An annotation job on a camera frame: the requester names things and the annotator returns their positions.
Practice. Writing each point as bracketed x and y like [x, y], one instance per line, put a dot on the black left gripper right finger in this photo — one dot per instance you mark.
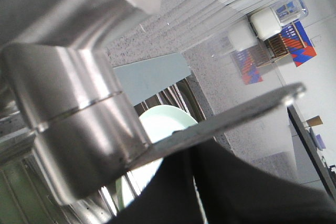
[233, 191]

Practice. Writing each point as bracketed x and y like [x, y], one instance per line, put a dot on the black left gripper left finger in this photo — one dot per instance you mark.
[169, 197]

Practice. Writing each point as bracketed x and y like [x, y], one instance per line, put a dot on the light green round plate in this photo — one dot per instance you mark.
[159, 122]

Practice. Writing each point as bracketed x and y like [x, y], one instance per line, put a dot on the dark side table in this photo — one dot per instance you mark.
[308, 144]

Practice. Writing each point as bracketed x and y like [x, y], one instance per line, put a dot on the stainless steel sink basin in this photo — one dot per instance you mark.
[25, 197]

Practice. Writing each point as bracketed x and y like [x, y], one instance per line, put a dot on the stainless steel faucet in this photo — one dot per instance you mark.
[87, 132]

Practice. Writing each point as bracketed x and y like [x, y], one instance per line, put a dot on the clear plastic storage box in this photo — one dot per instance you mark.
[289, 11]

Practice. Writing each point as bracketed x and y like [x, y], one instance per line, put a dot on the grey wire dish rack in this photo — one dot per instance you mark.
[160, 80]

